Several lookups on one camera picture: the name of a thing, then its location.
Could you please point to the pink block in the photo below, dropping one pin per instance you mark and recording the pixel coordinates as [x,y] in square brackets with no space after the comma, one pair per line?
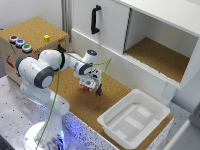
[86,88]

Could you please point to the white sliding door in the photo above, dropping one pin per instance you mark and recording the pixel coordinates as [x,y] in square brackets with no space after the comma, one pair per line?
[100,23]

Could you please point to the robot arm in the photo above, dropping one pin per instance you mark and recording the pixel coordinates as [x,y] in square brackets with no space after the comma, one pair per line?
[33,71]

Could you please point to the white cabinet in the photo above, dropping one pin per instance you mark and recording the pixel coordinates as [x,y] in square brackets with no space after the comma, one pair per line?
[160,40]

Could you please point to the white plastic box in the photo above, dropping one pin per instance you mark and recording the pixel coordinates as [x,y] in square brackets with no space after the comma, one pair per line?
[133,118]

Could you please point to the green button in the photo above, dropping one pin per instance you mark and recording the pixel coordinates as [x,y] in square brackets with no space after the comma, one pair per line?
[26,47]

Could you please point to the yellow block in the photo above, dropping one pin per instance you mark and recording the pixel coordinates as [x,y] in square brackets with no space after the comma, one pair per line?
[47,38]

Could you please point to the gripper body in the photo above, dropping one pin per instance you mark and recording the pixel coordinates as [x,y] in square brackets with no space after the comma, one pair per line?
[90,77]

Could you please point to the wooden drawer box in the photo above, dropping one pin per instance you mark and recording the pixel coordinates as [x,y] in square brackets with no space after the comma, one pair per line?
[25,41]

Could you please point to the red button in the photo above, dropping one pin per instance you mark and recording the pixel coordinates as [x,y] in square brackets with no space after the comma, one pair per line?
[13,38]

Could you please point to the blue button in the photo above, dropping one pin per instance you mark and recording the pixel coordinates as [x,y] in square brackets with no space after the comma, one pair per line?
[20,42]

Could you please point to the purple block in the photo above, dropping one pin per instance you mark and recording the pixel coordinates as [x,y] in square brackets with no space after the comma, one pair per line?
[98,90]

